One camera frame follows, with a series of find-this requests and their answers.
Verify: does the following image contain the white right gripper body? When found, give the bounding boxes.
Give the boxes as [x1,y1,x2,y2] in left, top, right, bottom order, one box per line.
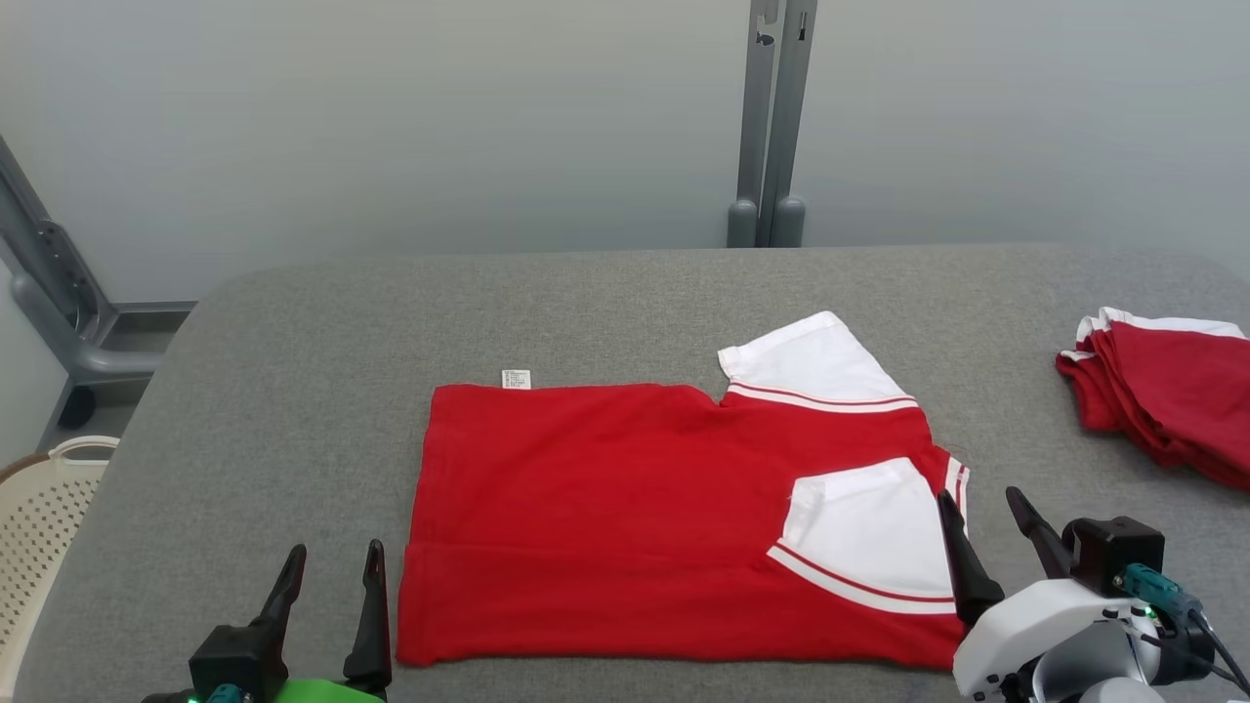
[952,578,1161,703]

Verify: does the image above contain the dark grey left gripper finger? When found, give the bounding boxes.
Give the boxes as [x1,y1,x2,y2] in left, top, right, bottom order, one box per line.
[249,544,309,636]
[342,539,394,697]

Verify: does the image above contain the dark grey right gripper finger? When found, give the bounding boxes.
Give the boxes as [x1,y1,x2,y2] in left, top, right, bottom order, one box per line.
[936,488,1007,627]
[1006,485,1075,583]

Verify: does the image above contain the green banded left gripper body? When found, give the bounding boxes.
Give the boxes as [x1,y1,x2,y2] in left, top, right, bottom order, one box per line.
[269,679,385,703]

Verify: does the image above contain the red shorts with white stripes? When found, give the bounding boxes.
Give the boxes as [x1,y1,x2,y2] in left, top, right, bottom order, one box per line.
[1055,307,1250,491]

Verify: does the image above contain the red jersey with white sleeves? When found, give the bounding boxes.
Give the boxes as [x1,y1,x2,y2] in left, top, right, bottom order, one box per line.
[396,310,973,673]

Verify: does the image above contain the cream perforated laundry basket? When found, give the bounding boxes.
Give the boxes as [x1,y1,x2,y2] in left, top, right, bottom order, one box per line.
[0,435,120,684]

